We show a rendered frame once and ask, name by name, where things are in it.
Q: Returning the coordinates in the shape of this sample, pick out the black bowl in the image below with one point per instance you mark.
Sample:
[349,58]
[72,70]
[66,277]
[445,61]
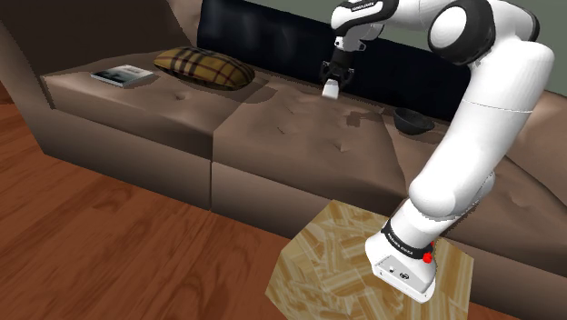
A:
[412,120]

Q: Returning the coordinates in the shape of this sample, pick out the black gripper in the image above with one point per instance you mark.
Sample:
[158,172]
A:
[341,58]

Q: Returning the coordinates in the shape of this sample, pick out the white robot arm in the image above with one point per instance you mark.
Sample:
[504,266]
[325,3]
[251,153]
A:
[496,115]

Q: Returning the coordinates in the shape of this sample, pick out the grey flat book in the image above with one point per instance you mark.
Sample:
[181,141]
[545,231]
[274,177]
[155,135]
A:
[122,74]

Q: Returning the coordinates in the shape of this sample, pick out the black back cushion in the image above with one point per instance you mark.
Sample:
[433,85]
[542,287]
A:
[265,40]

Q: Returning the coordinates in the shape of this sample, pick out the wood patterned robot stand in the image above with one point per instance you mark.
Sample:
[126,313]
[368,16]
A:
[328,270]

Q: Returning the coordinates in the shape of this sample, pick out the small white box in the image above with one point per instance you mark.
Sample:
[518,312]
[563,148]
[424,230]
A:
[330,90]

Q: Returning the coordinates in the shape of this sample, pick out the yellow plaid pillow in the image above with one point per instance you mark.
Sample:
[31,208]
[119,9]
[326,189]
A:
[203,66]

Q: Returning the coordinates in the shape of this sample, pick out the brown leather sofa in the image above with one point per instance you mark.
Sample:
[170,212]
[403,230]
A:
[283,133]

